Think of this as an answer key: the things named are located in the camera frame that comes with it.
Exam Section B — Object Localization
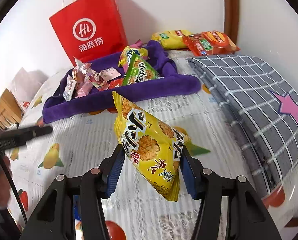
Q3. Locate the yellow rice cracker bag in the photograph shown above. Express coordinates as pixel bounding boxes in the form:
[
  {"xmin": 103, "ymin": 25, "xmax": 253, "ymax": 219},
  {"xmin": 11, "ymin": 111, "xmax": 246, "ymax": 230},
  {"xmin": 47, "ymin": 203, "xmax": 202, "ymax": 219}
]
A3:
[{"xmin": 112, "ymin": 92, "xmax": 189, "ymax": 202}]

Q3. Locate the pink strawberry snack packet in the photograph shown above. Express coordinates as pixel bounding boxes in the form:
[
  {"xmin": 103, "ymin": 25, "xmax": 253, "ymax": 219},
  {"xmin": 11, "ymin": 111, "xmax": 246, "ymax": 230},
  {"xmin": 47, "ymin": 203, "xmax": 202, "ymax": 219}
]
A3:
[{"xmin": 72, "ymin": 58, "xmax": 93, "ymax": 98}]

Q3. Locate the green rice cracker bag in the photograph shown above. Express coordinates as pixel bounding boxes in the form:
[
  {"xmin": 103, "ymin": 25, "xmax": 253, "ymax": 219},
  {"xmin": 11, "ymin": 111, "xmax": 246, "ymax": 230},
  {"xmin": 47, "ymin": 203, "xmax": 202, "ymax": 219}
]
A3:
[{"xmin": 122, "ymin": 54, "xmax": 161, "ymax": 86}]

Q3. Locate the panda red snack packet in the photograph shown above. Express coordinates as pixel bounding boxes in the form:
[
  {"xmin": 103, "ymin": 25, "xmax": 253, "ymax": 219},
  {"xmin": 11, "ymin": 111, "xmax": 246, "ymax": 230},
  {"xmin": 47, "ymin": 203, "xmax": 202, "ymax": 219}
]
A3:
[{"xmin": 63, "ymin": 75, "xmax": 77, "ymax": 101}]

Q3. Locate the red gold festive packet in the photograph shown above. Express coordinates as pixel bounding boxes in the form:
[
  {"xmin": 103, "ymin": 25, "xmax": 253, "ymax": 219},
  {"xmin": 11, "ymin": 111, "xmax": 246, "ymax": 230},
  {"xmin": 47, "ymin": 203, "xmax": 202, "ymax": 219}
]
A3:
[{"xmin": 108, "ymin": 78, "xmax": 123, "ymax": 89}]

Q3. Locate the person left hand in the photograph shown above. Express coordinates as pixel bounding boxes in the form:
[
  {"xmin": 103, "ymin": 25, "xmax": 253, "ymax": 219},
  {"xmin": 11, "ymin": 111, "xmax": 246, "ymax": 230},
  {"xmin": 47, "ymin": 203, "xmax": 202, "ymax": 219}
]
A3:
[{"xmin": 0, "ymin": 170, "xmax": 11, "ymax": 209}]

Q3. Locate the wooden chair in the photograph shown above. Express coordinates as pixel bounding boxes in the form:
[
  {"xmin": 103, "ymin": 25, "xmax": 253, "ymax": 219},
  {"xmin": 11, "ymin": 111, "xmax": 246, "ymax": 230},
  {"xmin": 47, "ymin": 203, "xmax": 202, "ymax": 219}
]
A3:
[{"xmin": 0, "ymin": 89, "xmax": 23, "ymax": 131}]

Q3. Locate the fruit print tablecloth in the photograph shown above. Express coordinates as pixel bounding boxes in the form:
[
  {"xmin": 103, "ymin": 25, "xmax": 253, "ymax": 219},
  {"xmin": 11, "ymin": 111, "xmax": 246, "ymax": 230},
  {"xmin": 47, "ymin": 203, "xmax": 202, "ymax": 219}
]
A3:
[{"xmin": 9, "ymin": 49, "xmax": 298, "ymax": 239}]

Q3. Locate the white plastic bag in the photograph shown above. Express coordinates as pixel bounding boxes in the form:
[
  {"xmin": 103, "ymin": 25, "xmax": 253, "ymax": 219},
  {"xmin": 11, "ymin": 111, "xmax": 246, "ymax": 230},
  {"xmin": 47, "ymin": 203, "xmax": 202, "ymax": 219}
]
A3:
[{"xmin": 8, "ymin": 68, "xmax": 48, "ymax": 113}]

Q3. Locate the purple towel tray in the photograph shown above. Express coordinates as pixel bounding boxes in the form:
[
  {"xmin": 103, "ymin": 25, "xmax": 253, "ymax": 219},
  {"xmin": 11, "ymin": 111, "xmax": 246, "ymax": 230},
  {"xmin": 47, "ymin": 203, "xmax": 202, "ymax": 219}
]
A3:
[{"xmin": 42, "ymin": 40, "xmax": 201, "ymax": 124}]

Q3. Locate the grey checked folded cloth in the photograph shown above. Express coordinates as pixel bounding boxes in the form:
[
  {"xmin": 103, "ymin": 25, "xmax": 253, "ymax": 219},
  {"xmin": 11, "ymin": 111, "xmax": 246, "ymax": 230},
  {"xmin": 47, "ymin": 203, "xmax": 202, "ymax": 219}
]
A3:
[{"xmin": 188, "ymin": 54, "xmax": 298, "ymax": 197}]

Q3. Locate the pink bear snack packet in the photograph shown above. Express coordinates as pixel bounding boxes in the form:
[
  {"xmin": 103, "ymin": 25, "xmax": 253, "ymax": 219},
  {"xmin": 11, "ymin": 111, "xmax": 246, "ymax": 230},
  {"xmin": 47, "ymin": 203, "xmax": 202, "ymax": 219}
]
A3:
[{"xmin": 86, "ymin": 67, "xmax": 121, "ymax": 91}]

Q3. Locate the pink yellow chips bag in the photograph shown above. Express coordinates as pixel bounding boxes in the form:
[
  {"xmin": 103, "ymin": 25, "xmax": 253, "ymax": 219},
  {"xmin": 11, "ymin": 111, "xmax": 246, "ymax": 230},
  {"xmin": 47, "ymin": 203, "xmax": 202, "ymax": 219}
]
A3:
[{"xmin": 118, "ymin": 40, "xmax": 148, "ymax": 73}]

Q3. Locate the red orange chips bag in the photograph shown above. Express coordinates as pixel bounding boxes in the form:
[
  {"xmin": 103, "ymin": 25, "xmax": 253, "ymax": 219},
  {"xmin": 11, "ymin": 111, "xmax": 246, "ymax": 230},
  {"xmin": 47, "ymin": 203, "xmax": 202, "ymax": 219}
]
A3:
[{"xmin": 182, "ymin": 30, "xmax": 240, "ymax": 56}]

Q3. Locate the red paper shopping bag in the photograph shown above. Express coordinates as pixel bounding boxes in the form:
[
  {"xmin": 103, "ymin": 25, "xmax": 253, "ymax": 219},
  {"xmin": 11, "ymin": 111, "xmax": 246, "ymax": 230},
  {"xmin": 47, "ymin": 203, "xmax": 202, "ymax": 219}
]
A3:
[{"xmin": 49, "ymin": 0, "xmax": 128, "ymax": 65}]

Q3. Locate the yellow potato chips bag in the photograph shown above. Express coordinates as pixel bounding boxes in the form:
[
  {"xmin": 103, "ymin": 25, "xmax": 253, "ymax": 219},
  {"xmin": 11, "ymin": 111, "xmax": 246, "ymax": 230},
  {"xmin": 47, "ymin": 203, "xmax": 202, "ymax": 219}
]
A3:
[{"xmin": 151, "ymin": 30, "xmax": 192, "ymax": 50}]

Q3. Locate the brown wooden door frame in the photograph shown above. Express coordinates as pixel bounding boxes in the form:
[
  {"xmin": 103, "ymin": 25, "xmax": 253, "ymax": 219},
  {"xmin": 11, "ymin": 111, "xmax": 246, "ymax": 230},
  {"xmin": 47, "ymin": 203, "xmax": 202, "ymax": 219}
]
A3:
[{"xmin": 224, "ymin": 0, "xmax": 240, "ymax": 44}]

